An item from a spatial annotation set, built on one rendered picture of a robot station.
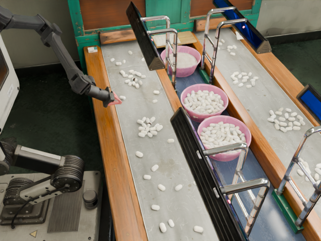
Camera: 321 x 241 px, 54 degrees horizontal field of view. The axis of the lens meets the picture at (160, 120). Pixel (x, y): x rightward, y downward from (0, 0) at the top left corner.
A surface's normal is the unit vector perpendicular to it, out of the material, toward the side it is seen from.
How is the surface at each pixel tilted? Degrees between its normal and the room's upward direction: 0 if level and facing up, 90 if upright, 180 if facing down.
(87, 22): 90
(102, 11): 90
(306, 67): 0
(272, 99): 0
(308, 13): 90
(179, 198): 0
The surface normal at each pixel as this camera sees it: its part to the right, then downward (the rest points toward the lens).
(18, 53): 0.22, 0.68
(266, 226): 0.00, -0.71
